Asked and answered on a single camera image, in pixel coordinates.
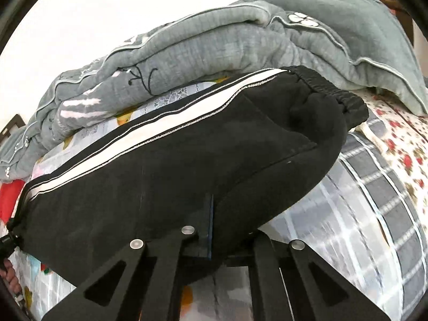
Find red floral sheet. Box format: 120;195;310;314
354;87;428;215

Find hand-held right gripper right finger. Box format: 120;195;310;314
249;232;392;321

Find black pants with white stripe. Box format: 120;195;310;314
7;65;370;278

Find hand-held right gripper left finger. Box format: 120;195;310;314
42;196;215;321

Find person's left hand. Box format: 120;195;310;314
0;261;22;303

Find fruit print bed sheet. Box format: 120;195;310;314
7;77;235;321

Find grey quilt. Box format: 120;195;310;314
0;0;428;183

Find red cloth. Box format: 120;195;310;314
0;179;27;224

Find dark wooden frame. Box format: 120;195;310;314
0;114;22;141

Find grey plaid blanket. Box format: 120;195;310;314
261;120;428;321

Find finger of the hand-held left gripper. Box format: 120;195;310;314
6;219;21;241

